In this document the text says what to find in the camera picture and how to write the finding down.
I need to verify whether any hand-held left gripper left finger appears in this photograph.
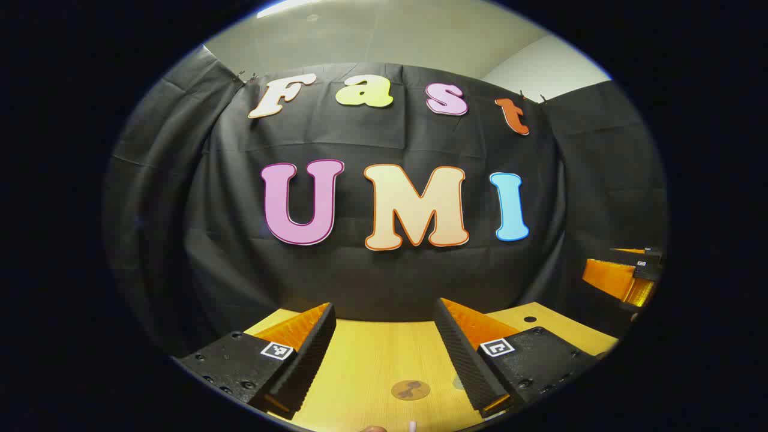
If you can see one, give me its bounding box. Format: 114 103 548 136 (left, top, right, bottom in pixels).
173 302 337 421

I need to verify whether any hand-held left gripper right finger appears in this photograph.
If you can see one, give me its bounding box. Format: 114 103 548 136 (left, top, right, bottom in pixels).
433 297 602 419

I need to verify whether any round brown cork coaster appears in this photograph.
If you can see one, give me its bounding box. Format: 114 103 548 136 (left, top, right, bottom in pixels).
391 380 431 401

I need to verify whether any wooden desktop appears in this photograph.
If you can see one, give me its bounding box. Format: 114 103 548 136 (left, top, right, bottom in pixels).
243 302 619 432

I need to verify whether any black backdrop cloth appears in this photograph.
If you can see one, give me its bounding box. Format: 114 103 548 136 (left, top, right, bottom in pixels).
102 45 670 361

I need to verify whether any ceiling light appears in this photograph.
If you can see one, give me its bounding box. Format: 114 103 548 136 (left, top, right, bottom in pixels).
257 0 325 19

